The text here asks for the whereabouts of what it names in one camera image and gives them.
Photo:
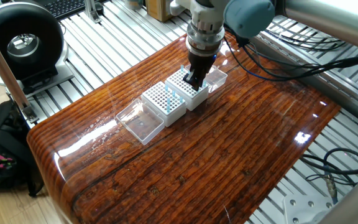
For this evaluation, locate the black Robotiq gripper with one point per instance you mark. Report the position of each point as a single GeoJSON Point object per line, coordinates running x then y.
{"type": "Point", "coordinates": [201, 63]}

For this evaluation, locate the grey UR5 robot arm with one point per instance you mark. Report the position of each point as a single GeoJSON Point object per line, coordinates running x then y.
{"type": "Point", "coordinates": [250, 15]}

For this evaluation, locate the white perforated pipette tip rack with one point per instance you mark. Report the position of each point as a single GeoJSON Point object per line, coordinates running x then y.
{"type": "Point", "coordinates": [197, 101]}
{"type": "Point", "coordinates": [176, 116]}

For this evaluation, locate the clear plastic rack lid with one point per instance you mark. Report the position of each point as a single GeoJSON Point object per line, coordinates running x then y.
{"type": "Point", "coordinates": [217, 79]}
{"type": "Point", "coordinates": [140, 123]}

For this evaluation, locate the silver wrist flange coupling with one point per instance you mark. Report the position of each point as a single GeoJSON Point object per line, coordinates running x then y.
{"type": "Point", "coordinates": [205, 40]}

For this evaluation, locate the brown cardboard box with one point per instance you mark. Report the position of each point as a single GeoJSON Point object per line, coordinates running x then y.
{"type": "Point", "coordinates": [157, 11]}

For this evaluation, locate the glossy brown wooden board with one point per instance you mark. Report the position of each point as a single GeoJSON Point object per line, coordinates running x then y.
{"type": "Point", "coordinates": [197, 161]}

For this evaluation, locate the metal can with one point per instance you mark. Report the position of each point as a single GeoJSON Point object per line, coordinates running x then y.
{"type": "Point", "coordinates": [133, 4]}

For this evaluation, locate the black computer keyboard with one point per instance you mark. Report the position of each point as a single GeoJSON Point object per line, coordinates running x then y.
{"type": "Point", "coordinates": [64, 7]}

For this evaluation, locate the black backpack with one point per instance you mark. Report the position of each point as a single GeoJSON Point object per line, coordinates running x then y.
{"type": "Point", "coordinates": [8, 146]}

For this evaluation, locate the aluminium frame post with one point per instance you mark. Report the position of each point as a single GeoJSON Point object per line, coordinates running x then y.
{"type": "Point", "coordinates": [91, 11]}
{"type": "Point", "coordinates": [6, 73]}

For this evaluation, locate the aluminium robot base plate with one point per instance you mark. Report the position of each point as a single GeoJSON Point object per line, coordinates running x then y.
{"type": "Point", "coordinates": [300, 211]}

